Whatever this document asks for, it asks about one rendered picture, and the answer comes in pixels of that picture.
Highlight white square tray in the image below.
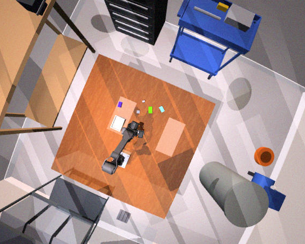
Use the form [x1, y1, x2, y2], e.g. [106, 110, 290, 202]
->
[111, 116, 125, 132]

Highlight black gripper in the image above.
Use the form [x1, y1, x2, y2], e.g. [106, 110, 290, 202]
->
[121, 127, 144, 138]

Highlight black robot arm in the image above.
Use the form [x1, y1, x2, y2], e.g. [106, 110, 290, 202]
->
[101, 121, 139, 175]

